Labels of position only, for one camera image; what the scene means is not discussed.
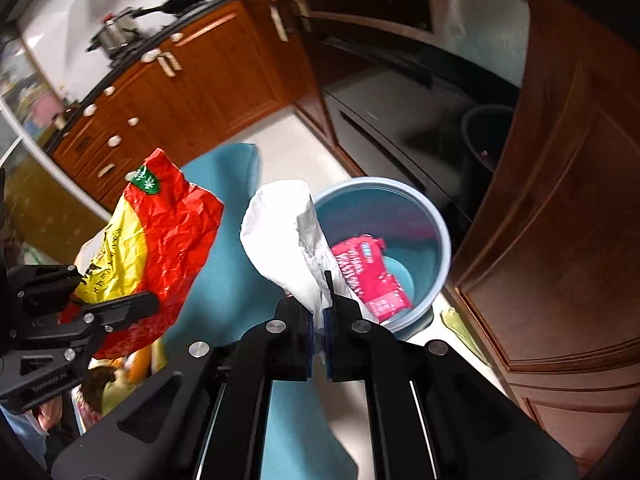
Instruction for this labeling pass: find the teal cloth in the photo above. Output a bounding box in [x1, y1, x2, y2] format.
[160, 142, 361, 480]

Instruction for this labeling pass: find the blue plastic bin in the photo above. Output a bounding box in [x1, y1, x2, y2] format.
[309, 176, 452, 343]

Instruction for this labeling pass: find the pink red snack packet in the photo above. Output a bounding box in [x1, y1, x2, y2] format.
[330, 234, 413, 325]

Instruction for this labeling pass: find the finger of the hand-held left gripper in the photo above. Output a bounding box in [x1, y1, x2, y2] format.
[7, 263, 84, 319]
[35, 290, 161, 339]

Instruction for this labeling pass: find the red yellow snack bag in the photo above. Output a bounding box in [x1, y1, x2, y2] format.
[60, 147, 225, 361]

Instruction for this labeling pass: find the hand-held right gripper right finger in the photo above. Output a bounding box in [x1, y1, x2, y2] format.
[322, 270, 581, 480]

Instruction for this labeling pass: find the white silver wrapper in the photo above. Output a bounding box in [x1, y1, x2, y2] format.
[240, 178, 381, 326]

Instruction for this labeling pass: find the wooden kitchen cabinet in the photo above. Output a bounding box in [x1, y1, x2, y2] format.
[50, 0, 368, 203]

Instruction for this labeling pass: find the black kitchen appliance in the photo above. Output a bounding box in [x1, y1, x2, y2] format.
[320, 67, 523, 236]

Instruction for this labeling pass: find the steel pressure cooker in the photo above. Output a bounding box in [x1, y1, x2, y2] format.
[87, 7, 146, 58]

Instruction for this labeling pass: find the person's left forearm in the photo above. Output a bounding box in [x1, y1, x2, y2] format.
[0, 402, 48, 471]

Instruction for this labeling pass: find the glass sliding door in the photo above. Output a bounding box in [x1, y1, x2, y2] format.
[0, 35, 116, 261]

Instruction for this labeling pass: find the wooden door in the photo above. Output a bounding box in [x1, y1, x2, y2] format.
[445, 0, 640, 476]

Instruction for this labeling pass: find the dark plastic bin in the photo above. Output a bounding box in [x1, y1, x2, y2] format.
[460, 104, 516, 173]

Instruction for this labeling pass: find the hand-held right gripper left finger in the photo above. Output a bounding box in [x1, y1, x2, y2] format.
[50, 299, 316, 480]

